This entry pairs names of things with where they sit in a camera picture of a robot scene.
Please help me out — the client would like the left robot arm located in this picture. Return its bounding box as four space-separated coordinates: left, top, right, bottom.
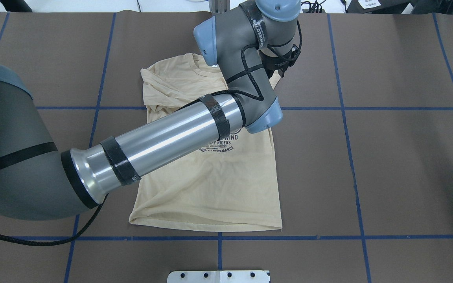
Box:
0 0 300 220

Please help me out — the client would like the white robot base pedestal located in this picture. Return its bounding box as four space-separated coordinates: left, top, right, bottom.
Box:
166 270 271 283

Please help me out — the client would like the cream long-sleeve printed shirt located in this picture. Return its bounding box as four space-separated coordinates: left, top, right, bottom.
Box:
128 53 283 232

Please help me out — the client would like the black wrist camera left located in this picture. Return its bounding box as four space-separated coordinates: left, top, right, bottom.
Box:
259 44 301 79

